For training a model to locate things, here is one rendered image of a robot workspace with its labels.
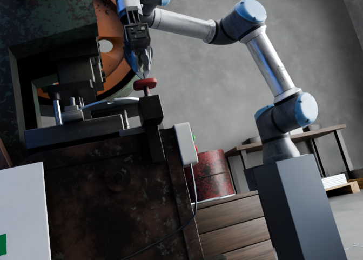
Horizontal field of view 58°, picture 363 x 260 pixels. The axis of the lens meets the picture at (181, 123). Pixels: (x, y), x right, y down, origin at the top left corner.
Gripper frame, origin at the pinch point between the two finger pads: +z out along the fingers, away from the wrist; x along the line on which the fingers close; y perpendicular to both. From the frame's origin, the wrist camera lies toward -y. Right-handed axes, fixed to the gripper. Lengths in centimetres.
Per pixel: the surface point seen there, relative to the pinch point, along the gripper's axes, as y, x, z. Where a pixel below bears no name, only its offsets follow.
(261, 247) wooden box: -67, 48, 69
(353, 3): -347, 437, -216
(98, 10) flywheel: -69, -6, -70
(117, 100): -19.5, -8.1, -0.3
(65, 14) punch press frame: -13.5, -20.3, -32.8
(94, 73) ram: -28.0, -14.0, -15.7
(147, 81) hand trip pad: 3.0, 0.4, 2.7
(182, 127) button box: -5.3, 9.6, 16.5
